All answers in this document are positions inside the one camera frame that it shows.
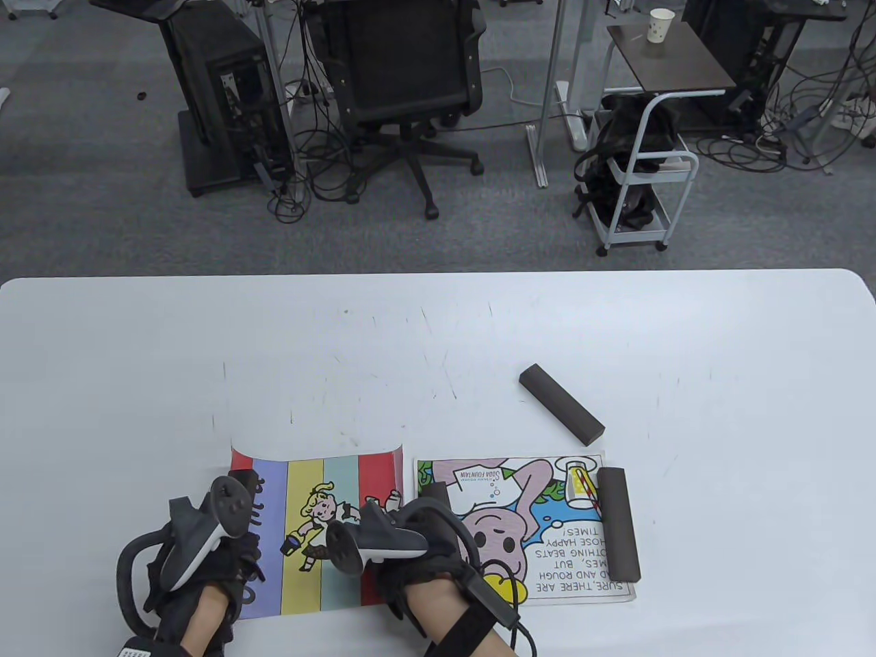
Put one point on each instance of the person's left hand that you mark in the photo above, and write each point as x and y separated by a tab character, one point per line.
219	582

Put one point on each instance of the person's right hand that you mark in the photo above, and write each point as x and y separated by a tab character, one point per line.
428	558

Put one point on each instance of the person's left fingers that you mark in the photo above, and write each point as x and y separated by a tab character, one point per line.
254	503

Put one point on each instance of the colourful picture book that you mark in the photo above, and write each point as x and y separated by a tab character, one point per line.
540	534

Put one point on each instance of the person's left forearm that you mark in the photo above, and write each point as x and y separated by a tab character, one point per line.
205	623

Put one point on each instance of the person's right forearm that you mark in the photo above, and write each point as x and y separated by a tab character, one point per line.
438	602

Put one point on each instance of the grey left hand controller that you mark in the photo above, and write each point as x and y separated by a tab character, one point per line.
205	534

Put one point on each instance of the grey hand controller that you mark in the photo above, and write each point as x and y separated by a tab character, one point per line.
205	534
383	540

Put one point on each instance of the grey right hand controller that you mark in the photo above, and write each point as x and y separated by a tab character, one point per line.
383	540

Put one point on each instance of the dark brown rectangular block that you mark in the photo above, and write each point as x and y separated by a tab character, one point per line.
620	523
433	494
561	404

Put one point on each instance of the black computer tower on stand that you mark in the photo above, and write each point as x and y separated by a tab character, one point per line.
219	96

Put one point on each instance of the black mesh office chair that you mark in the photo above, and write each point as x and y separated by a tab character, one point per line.
400	75

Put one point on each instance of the white rolling cart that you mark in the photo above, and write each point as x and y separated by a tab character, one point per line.
667	198

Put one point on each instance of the black bag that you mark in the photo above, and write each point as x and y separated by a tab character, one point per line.
623	137

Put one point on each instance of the brown top side table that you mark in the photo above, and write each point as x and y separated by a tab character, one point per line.
667	65

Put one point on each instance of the patterned paper cup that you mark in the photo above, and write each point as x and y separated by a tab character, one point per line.
660	26

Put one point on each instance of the black computer tower under desk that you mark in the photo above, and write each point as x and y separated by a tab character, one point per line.
739	55

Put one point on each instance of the silver desk leg frame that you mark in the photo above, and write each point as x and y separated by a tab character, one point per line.
280	89

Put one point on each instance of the white desk leg frame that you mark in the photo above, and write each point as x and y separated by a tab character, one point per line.
547	102

